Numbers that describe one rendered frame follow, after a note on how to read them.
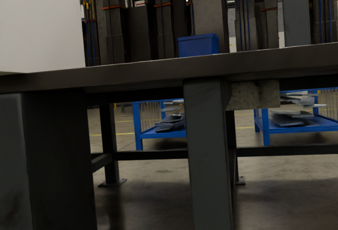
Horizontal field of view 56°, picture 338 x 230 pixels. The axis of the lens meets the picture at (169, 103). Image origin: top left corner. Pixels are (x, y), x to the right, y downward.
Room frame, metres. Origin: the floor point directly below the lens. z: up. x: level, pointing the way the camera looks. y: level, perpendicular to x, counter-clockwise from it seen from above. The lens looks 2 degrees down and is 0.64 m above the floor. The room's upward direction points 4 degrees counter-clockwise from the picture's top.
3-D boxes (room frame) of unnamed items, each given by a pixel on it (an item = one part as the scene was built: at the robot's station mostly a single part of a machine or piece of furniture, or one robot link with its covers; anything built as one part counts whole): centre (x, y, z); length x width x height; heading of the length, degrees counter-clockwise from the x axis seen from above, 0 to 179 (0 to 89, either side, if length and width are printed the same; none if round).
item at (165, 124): (3.90, -0.13, 0.48); 1.20 x 0.80 x 0.95; 167
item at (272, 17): (1.31, -0.45, 0.84); 0.12 x 0.05 x 0.29; 161
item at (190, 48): (0.96, -0.10, 0.75); 0.11 x 0.10 x 0.09; 71
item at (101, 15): (1.32, 0.23, 0.91); 0.07 x 0.05 x 0.42; 161
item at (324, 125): (3.58, -1.39, 0.48); 1.20 x 0.80 x 0.95; 169
